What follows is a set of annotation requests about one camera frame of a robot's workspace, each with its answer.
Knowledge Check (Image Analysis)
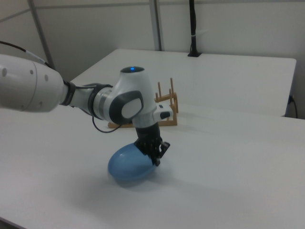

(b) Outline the black camera pole with clamp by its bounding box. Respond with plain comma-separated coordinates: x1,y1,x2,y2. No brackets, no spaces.
187,0,203,58

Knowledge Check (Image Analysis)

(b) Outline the blue round plate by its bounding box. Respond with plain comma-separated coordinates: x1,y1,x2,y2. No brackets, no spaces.
107,142,159,188

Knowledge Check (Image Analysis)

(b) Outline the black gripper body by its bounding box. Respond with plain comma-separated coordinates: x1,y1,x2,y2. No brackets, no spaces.
133,122,171,160

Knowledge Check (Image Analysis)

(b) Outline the grey partition corner post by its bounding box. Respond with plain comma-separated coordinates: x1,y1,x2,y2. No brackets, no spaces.
149,0,165,52

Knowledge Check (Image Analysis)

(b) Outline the wooden plate rack with pegs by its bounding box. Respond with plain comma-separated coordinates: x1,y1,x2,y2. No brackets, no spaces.
107,77,179,129

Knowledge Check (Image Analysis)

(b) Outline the grey slanted partition post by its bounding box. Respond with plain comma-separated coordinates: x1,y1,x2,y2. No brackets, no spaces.
28,0,57,70

